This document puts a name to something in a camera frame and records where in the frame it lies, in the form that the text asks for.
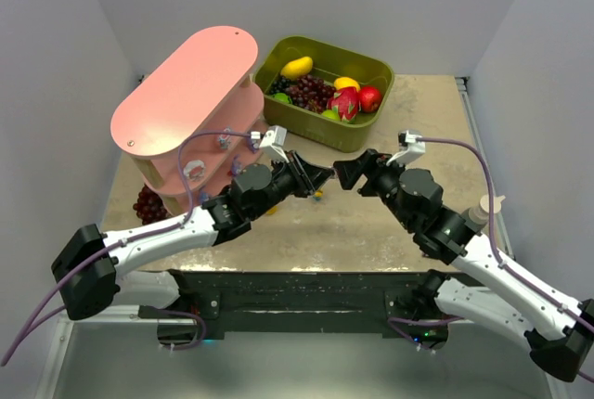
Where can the red toy apple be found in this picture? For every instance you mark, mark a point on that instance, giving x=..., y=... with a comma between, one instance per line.
x=370, y=99

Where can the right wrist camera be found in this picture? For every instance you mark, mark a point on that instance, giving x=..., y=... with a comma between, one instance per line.
x=411, y=146

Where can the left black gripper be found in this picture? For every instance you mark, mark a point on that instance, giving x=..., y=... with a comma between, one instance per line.
x=299, y=174

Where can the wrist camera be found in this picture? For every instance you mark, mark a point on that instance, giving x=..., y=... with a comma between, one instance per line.
x=411, y=146
x=272, y=144

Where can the green toy lime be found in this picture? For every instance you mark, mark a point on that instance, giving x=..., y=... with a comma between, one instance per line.
x=282, y=97

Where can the purple bunny toy blue bow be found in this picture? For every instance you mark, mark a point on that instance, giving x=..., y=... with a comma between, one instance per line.
x=254, y=141

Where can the dark red grape bunch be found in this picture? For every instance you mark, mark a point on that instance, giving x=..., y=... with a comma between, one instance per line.
x=310, y=93

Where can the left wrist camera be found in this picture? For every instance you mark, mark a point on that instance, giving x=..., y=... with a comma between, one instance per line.
x=272, y=144

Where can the pink three-tier wooden shelf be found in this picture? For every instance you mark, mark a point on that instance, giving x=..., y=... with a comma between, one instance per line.
x=177, y=112

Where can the green sauce squeeze bottle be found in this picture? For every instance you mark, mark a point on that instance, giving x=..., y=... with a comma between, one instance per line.
x=478, y=214

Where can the yellow toy mango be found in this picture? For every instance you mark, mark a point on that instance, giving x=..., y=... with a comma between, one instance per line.
x=297, y=68

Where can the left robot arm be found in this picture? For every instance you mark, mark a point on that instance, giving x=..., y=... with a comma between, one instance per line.
x=90, y=268

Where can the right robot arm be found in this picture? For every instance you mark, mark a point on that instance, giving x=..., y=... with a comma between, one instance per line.
x=560, y=332

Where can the yellow toy lemon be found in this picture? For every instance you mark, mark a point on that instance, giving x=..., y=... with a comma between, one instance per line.
x=345, y=82

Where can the red grape bunch on table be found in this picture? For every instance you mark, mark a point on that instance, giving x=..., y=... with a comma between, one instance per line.
x=149, y=207

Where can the pink round toy white face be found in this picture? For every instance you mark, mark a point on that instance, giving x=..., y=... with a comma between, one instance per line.
x=194, y=170

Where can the black table frame rail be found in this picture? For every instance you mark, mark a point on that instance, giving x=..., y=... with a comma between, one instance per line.
x=389, y=304

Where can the pink toy dragon fruit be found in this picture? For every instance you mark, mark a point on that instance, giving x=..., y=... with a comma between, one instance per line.
x=345, y=104

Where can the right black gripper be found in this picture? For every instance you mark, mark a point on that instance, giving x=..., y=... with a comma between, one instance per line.
x=368, y=173

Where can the olive green plastic bin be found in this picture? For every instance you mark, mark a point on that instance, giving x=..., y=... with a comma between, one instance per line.
x=329, y=63

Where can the black grape bunch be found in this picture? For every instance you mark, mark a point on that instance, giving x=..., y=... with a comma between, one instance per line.
x=280, y=85

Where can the green toy pear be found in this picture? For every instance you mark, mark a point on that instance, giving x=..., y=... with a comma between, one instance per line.
x=332, y=114

